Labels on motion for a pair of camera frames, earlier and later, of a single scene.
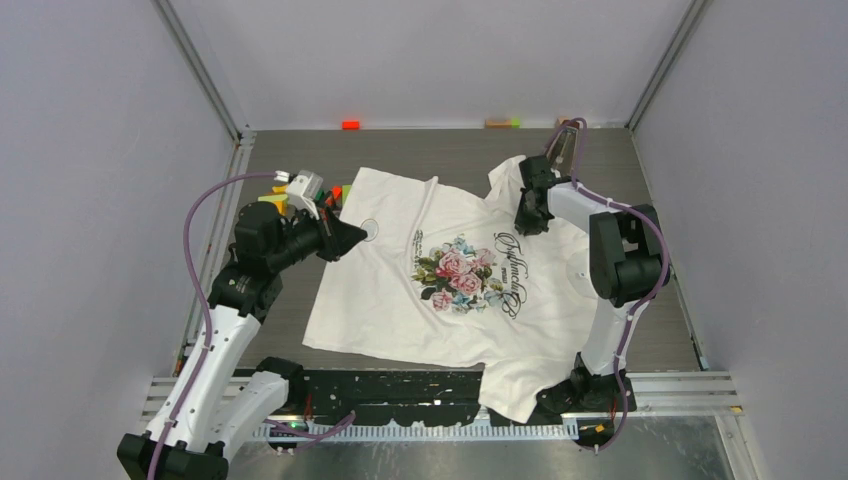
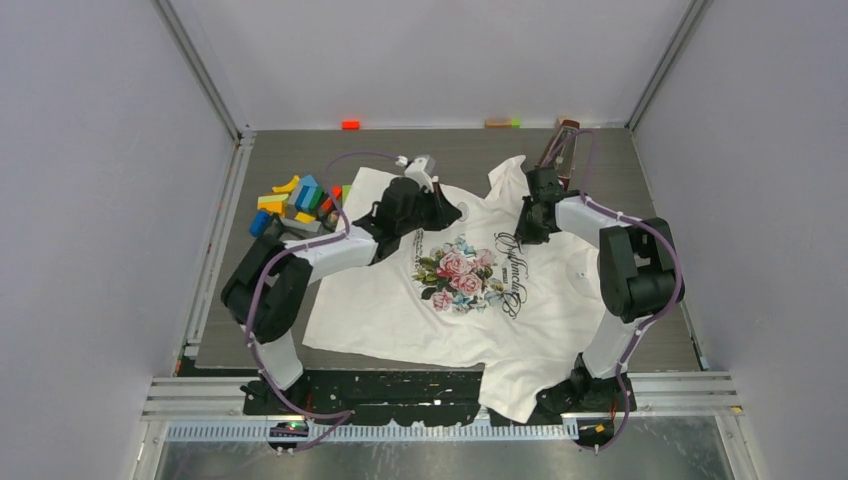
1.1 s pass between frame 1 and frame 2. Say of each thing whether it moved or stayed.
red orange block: stayed
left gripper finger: moved
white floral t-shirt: stayed
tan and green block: stayed
